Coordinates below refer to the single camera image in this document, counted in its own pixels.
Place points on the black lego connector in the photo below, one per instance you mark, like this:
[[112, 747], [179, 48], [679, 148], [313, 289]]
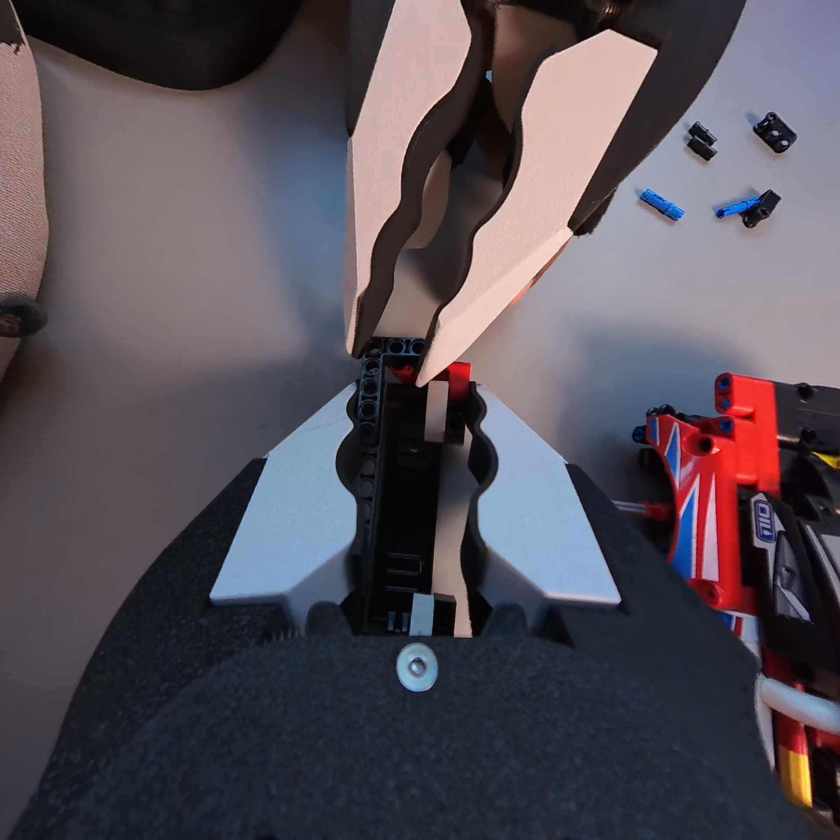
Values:
[[775, 131]]

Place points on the black connector with blue pin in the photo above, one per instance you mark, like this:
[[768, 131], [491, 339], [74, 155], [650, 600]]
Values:
[[754, 208]]

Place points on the black lego pins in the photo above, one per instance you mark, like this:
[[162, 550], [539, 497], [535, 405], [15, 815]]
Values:
[[702, 141]]

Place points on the red blue lego race car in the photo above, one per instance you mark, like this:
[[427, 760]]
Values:
[[741, 512]]

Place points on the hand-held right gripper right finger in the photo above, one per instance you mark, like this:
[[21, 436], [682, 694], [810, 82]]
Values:
[[544, 531]]

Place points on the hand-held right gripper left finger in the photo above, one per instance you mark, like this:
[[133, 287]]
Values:
[[289, 525]]

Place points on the person's torso in beige hoodie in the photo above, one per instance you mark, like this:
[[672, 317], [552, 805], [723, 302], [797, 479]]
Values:
[[19, 184]]

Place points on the person's left hand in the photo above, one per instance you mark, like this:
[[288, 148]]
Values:
[[538, 275]]

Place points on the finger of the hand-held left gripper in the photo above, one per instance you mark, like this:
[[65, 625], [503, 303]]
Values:
[[544, 184], [400, 151]]

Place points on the black L-shaped lego beam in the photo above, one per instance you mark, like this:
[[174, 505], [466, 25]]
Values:
[[377, 367]]

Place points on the blue lego pin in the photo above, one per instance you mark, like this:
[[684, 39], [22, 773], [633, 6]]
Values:
[[661, 203]]

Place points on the long black lego chassis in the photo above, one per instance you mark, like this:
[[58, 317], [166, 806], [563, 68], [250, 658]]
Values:
[[407, 512]]

